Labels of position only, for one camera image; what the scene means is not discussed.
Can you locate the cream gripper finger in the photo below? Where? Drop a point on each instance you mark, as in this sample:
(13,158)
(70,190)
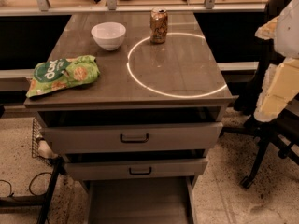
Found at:
(280,85)
(267,31)

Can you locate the orange soda can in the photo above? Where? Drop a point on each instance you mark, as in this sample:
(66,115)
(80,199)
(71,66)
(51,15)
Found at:
(158,25)

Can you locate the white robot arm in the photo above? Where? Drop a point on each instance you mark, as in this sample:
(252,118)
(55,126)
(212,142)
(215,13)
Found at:
(286,40)

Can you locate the green rice chip bag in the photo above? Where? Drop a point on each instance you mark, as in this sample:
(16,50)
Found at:
(63,74)

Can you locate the black office chair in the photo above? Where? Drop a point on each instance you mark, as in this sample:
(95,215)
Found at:
(281,131)

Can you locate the grey upper drawer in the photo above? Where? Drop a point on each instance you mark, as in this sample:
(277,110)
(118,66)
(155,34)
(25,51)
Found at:
(132,138)

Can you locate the grey drawer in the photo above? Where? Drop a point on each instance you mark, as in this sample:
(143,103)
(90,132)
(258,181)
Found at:
(132,138)
(135,169)

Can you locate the white ceramic bowl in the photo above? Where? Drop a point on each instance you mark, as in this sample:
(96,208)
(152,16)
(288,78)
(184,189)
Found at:
(109,35)

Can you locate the grey middle drawer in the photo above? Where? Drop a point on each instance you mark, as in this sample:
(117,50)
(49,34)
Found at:
(135,169)

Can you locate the black stand leg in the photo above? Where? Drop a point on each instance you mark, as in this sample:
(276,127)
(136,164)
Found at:
(42,200)

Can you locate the wire mesh basket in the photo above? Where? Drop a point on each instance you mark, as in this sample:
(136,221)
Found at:
(36,137)

